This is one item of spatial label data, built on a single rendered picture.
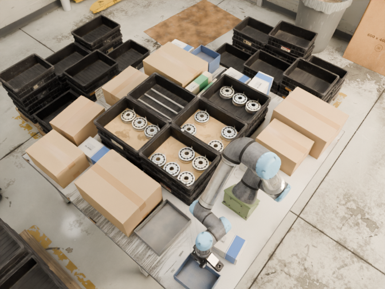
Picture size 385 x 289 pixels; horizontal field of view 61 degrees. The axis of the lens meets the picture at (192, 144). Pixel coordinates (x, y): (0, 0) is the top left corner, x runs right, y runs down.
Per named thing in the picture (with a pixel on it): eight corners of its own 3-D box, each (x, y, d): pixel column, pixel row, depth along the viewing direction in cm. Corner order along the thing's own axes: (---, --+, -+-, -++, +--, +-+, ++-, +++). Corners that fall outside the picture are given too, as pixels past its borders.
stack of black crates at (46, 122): (76, 106, 323) (69, 89, 304) (96, 121, 312) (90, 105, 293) (42, 131, 305) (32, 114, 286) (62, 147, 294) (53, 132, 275)
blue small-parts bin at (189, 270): (220, 278, 175) (221, 275, 170) (203, 303, 168) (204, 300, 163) (190, 256, 182) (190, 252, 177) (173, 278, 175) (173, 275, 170)
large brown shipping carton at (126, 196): (162, 200, 202) (160, 184, 186) (128, 237, 189) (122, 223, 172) (118, 166, 217) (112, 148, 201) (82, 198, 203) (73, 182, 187)
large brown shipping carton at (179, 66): (207, 81, 264) (208, 62, 248) (183, 102, 250) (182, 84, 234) (170, 61, 279) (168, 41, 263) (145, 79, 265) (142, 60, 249)
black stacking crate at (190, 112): (246, 136, 218) (248, 125, 209) (220, 165, 204) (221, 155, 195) (198, 108, 232) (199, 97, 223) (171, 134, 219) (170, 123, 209)
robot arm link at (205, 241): (217, 238, 147) (203, 251, 143) (216, 246, 156) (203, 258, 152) (205, 226, 150) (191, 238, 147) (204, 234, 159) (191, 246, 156)
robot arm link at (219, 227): (216, 207, 158) (199, 222, 154) (233, 223, 152) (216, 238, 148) (216, 215, 164) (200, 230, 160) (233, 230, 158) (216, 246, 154)
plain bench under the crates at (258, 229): (315, 180, 291) (345, 131, 234) (203, 341, 219) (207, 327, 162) (179, 96, 351) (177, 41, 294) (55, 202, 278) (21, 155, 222)
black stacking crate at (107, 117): (171, 134, 219) (169, 123, 209) (140, 164, 205) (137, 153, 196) (128, 106, 233) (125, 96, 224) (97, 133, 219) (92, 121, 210)
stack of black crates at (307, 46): (307, 70, 354) (321, 34, 317) (292, 88, 339) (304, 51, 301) (274, 54, 370) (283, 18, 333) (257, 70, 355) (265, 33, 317)
